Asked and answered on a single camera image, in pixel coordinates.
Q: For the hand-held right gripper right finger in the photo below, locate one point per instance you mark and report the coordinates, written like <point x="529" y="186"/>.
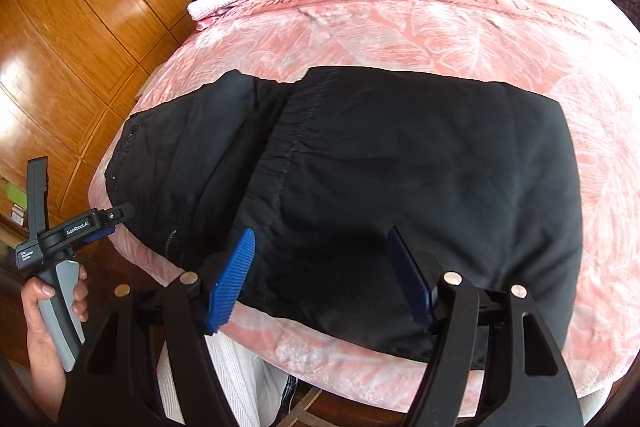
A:
<point x="410" y="282"/>

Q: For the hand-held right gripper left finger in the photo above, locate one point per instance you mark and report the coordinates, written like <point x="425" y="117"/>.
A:
<point x="231" y="282"/>

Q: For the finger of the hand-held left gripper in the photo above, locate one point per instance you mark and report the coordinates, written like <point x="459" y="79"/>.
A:
<point x="120" y="213"/>
<point x="100" y="234"/>

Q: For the black pants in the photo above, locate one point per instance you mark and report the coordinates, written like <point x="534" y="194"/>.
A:
<point x="400" y="167"/>

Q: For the person's left forearm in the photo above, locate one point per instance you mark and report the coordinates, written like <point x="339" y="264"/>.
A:
<point x="47" y="389"/>

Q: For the person's left hand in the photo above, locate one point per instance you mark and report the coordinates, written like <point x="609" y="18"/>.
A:
<point x="35" y="332"/>

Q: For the green box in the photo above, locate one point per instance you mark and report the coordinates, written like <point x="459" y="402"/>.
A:
<point x="9" y="196"/>

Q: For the person's leg in white trousers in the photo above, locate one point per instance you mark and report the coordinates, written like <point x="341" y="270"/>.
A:
<point x="235" y="382"/>

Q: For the wooden wardrobe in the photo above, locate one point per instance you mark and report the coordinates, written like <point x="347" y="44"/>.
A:
<point x="75" y="32"/>

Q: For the white pink folded towel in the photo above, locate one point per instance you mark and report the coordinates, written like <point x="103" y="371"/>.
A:
<point x="220" y="2"/>

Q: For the pink printed blanket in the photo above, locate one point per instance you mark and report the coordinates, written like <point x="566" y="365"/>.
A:
<point x="400" y="22"/>

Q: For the wooden bed frame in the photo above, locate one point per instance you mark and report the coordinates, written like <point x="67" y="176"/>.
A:
<point x="350" y="407"/>

